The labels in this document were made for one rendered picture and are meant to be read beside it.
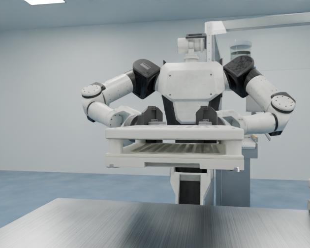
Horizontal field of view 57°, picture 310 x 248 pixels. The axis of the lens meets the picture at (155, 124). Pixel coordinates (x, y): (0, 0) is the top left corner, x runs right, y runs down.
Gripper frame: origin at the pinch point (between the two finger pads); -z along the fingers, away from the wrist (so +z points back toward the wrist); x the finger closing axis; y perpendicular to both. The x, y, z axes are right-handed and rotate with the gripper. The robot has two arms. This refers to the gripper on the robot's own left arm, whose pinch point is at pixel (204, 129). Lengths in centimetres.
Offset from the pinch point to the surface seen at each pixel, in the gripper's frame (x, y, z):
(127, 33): -180, 206, 429
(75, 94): -65, 313, 418
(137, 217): 17.9, 10.9, -19.1
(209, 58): -46, 13, 119
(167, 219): 17.9, 4.7, -18.3
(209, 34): -63, 13, 119
